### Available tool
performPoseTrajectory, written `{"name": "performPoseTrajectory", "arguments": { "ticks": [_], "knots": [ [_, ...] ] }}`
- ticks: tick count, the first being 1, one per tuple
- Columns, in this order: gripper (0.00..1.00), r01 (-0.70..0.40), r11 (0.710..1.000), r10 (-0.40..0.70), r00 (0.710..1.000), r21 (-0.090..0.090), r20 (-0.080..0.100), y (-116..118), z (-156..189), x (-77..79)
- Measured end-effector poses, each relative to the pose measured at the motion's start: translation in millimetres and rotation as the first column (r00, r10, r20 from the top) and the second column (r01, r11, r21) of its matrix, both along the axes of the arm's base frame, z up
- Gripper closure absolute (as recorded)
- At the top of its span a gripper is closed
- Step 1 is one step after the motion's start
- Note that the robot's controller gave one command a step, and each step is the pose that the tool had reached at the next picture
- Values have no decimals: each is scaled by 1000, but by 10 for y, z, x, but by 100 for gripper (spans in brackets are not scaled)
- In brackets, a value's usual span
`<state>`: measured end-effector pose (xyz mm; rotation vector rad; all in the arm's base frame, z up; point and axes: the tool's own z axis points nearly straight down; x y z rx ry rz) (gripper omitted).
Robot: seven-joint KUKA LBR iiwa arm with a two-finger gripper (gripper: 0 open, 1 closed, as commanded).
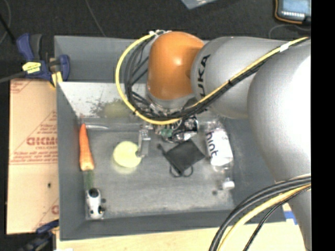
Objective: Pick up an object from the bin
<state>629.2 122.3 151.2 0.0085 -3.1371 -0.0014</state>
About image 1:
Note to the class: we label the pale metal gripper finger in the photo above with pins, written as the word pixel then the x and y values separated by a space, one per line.
pixel 147 146
pixel 141 140

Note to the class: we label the yellow ball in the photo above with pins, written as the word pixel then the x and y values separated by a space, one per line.
pixel 125 154

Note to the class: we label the grey metal bin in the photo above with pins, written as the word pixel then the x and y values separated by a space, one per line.
pixel 157 192

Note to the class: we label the orange toy carrot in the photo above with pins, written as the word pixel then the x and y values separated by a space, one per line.
pixel 85 153

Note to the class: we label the clear plastic bottle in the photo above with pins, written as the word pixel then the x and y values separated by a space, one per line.
pixel 218 150

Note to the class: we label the white and black toy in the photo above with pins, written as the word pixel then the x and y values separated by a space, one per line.
pixel 93 201

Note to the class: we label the brown cardboard board, red print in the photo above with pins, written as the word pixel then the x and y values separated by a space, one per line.
pixel 28 192

